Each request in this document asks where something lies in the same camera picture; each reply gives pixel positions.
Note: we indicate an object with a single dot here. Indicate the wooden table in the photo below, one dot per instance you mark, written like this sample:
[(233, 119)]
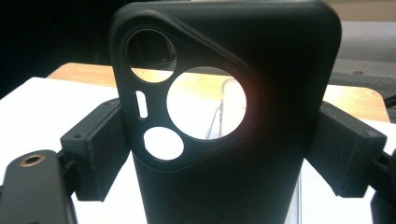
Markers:
[(87, 73)]

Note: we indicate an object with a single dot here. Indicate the black phone case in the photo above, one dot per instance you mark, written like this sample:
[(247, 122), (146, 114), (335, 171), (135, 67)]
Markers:
[(274, 77)]

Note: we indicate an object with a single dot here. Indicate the black curtain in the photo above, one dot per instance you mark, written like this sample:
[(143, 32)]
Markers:
[(46, 37)]

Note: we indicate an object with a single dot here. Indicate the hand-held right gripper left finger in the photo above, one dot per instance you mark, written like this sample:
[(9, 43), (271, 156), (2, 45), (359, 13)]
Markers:
[(96, 146)]

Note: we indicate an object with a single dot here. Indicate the white board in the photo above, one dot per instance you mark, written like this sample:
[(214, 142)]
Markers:
[(40, 109)]

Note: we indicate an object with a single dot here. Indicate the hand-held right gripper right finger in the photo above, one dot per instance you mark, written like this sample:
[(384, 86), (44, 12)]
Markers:
[(345, 149)]

